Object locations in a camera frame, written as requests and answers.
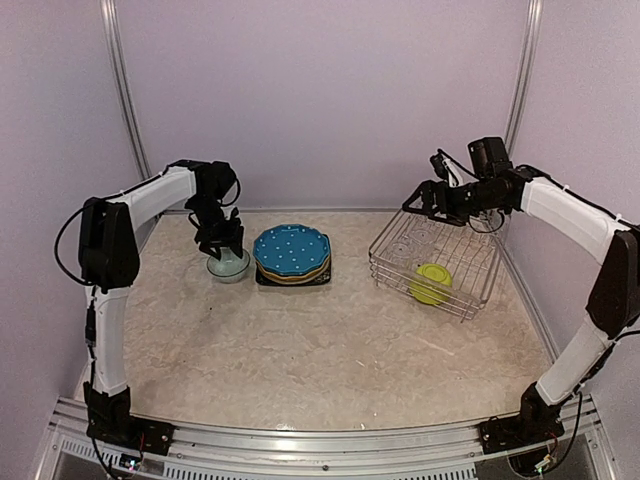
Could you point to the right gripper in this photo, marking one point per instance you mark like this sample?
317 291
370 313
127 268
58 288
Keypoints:
446 206

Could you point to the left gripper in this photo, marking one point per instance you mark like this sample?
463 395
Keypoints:
232 237

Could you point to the white ribbed ceramic bowl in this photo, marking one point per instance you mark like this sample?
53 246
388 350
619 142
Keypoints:
228 268

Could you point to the clear glass cup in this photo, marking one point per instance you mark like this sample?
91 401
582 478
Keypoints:
422 236
399 252

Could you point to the black floral square plate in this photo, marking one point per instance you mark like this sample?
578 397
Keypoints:
323 279

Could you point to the blue polka dot plate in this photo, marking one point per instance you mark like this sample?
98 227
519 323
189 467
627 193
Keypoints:
291 249

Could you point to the orange polka dot plate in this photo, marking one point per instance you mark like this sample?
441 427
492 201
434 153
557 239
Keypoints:
294 279

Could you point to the lime green bowl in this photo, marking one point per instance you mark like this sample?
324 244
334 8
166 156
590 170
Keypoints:
431 284

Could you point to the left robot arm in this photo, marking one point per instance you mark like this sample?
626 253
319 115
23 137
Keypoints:
109 262

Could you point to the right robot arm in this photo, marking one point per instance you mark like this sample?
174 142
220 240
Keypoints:
610 282

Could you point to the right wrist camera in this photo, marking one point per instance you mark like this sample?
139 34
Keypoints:
445 169

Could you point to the wire dish rack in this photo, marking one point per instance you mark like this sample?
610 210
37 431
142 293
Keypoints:
450 268

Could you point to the aluminium frame rail back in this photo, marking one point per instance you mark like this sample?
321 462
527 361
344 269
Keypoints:
301 210

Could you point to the aluminium frame post right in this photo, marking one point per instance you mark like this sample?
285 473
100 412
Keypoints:
525 71

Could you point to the aluminium frame post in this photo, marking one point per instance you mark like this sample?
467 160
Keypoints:
109 14
525 71

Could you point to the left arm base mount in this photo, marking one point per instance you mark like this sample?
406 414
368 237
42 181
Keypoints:
134 433

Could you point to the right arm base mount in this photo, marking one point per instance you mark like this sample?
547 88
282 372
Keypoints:
512 432

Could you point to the aluminium frame post left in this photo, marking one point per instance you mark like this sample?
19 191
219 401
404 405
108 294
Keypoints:
109 14

